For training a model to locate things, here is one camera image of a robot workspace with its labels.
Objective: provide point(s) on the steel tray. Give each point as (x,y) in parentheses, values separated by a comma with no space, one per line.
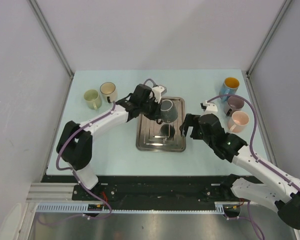
(165,137)

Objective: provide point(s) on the blue butterfly mug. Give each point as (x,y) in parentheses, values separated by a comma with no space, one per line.
(230,87)

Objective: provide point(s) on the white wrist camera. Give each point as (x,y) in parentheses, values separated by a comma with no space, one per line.
(208,108)
(158,92)

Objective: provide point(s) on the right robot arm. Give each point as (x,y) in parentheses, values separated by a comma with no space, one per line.
(279,192)

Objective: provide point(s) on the green mug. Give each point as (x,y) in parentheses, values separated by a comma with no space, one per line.
(92,99)

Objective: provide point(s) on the aluminium frame post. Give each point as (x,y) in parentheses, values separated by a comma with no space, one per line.
(38,13)
(269,35)

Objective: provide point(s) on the pink orange mug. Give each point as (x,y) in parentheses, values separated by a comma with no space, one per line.
(238,122)

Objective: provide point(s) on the cream mug black handle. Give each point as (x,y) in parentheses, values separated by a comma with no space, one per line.
(109,92)

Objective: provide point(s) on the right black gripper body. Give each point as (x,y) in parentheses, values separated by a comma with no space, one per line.
(207,139)

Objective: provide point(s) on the aluminium profile bar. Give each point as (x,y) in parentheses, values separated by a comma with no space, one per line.
(50,193)

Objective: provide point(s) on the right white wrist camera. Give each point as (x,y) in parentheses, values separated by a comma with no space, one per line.
(208,108)

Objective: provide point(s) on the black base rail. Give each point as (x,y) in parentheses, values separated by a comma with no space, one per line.
(135,189)

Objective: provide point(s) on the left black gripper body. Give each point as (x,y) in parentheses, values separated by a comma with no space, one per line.
(149,109)

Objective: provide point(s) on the dark grey mug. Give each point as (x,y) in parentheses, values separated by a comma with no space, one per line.
(168,112)

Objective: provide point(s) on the right aluminium frame post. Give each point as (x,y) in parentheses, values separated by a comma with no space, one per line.
(269,35)

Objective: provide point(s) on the purple mug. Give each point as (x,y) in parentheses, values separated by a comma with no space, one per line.
(233,104)

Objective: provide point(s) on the white slotted cable duct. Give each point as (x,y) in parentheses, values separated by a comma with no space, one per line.
(125,207)

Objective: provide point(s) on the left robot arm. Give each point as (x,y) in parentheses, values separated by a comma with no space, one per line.
(75,146)

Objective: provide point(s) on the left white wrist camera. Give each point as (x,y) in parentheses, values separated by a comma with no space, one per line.
(158,92)

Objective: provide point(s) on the left aluminium frame post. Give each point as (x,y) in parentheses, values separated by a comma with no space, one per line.
(38,13)

